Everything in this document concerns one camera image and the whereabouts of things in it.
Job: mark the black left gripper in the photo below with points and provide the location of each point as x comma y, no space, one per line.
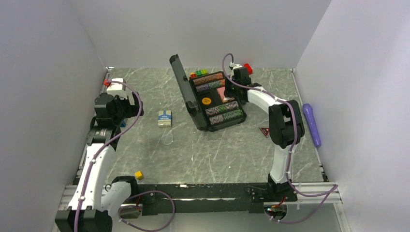
133,110

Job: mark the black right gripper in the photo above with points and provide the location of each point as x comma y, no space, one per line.
228,93

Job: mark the red playing card deck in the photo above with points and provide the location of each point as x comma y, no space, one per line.
221,91

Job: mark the orange big blind button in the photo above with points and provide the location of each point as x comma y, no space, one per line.
206,101

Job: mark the blue texas holdem card deck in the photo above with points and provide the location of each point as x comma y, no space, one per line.
164,118

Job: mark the red triangular dealer button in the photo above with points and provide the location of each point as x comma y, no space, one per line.
265,131

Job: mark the clear round plastic disc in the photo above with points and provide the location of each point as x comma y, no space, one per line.
167,138

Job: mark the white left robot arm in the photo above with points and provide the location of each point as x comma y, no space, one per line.
92,209

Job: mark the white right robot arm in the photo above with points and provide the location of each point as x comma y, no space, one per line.
285,124

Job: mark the purple green orange chip row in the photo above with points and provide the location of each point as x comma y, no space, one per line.
210,85

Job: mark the blue green purple chip row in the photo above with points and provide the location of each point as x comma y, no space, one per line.
223,108

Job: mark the orange black chip row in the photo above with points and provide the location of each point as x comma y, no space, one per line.
208,78

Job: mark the red headed toy hammer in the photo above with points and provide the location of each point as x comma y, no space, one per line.
249,68

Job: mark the black poker chip case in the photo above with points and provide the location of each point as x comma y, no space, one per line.
192,99

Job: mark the pink green chip row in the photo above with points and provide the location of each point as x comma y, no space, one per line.
226,116

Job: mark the colourful toy brick stack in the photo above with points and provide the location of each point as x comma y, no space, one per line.
198,73

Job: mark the small yellow cube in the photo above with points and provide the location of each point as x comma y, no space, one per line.
139,175

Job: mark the purple cylindrical flashlight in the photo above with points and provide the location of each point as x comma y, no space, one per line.
309,115

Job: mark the black base crossbar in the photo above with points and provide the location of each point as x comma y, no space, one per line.
207,198

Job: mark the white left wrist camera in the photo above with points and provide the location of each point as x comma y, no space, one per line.
115,87

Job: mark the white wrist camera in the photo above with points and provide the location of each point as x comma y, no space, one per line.
233,66
115,87

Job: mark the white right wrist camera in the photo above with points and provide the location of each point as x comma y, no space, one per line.
233,66

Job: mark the aluminium frame rail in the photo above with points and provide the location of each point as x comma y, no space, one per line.
67,195

